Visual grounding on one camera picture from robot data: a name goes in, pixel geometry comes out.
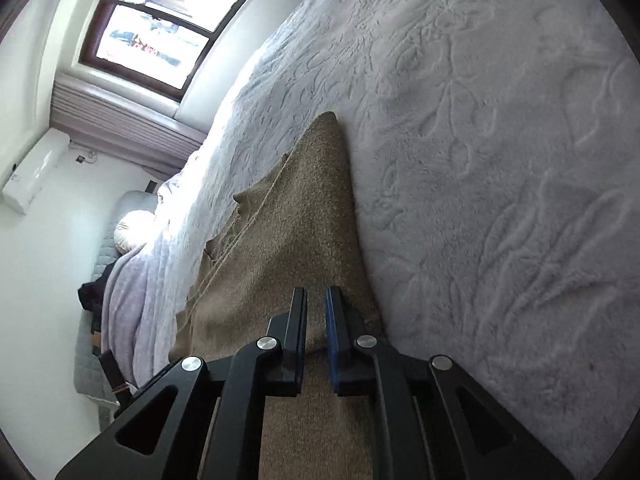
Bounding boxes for brown knit sweater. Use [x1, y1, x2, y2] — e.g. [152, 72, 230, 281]
[169, 112, 381, 479]

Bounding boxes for dark clothes on bed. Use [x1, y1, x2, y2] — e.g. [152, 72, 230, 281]
[77, 262, 115, 332]

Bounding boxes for grey tufted headboard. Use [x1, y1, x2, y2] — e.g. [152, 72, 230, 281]
[73, 191, 157, 408]

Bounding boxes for lilac folded blanket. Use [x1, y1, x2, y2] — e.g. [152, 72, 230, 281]
[101, 243, 175, 388]

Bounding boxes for cream pillow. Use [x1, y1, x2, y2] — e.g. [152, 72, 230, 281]
[113, 210, 156, 255]

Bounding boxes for right pink curtain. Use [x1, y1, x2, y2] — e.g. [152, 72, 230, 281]
[50, 73, 206, 179]

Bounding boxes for white air conditioner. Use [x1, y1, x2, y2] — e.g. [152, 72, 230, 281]
[2, 129, 70, 214]

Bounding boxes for lavender embossed bed cover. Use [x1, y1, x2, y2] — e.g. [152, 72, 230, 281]
[127, 0, 640, 480]

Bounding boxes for dark framed window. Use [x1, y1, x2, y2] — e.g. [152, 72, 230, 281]
[79, 0, 247, 102]

